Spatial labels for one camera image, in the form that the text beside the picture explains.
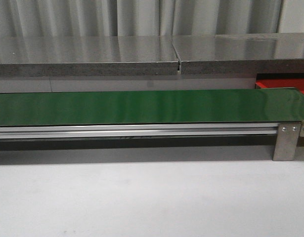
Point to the grey stone slab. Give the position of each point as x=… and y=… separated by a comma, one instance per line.
x=269, y=53
x=87, y=56

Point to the green conveyor belt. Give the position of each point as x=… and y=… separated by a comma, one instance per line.
x=138, y=107

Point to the right grey stone slab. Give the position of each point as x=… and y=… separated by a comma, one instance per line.
x=269, y=53

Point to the grey pleated curtain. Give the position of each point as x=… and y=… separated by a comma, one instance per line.
x=24, y=18

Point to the left grey stone slab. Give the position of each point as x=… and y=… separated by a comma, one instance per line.
x=87, y=56

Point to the steel conveyor support bracket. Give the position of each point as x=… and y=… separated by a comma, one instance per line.
x=286, y=142

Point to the red plastic tray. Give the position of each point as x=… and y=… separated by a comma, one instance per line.
x=281, y=83

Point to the aluminium conveyor side rail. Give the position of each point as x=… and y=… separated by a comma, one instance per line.
x=137, y=130

